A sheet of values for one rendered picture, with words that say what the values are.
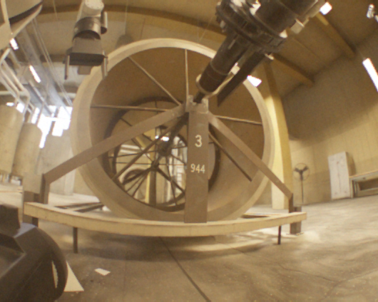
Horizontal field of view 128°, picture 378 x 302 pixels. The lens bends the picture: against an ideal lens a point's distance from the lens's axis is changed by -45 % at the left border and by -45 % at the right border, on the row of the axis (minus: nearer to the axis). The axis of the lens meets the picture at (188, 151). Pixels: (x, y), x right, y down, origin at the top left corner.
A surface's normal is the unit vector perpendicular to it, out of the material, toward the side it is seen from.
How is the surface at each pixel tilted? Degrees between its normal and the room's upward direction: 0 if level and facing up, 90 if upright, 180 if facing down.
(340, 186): 90
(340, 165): 90
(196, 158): 90
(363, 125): 90
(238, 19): 138
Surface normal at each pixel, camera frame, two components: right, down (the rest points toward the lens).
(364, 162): -0.95, -0.12
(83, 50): 0.67, -0.23
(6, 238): 0.49, -0.23
